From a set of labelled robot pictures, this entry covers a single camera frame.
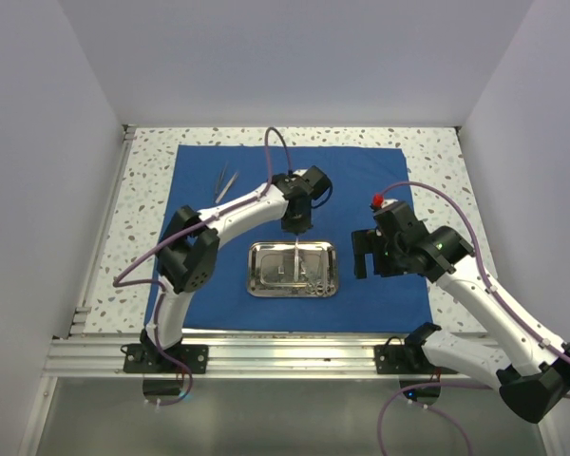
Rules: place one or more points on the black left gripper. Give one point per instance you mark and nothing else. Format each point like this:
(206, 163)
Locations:
(297, 227)

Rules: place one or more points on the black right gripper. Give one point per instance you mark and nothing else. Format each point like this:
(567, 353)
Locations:
(367, 241)

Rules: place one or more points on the steel instrument tray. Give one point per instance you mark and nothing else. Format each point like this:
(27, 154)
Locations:
(271, 267)

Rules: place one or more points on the pointed steel tweezers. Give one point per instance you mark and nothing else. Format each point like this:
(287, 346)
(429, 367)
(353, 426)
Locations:
(219, 181)

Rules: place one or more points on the blue cloth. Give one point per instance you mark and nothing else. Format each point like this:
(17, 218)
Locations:
(372, 305)

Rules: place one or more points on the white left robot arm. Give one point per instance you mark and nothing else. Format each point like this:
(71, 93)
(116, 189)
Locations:
(189, 247)

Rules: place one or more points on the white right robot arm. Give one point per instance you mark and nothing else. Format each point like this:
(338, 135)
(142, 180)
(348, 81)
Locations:
(529, 368)

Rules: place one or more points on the steel surgical scissors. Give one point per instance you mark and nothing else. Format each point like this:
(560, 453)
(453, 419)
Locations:
(329, 282)

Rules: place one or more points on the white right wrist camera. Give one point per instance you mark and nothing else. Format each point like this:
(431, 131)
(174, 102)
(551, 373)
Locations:
(380, 203)

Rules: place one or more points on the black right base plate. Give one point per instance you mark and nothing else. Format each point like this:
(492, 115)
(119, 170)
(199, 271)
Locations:
(395, 357)

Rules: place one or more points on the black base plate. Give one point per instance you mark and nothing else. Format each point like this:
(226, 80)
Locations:
(395, 357)
(140, 358)

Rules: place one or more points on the aluminium front rail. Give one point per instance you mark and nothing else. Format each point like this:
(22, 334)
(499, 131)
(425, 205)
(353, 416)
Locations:
(230, 355)

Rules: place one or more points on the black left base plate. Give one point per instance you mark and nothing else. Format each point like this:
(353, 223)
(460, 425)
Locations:
(140, 358)

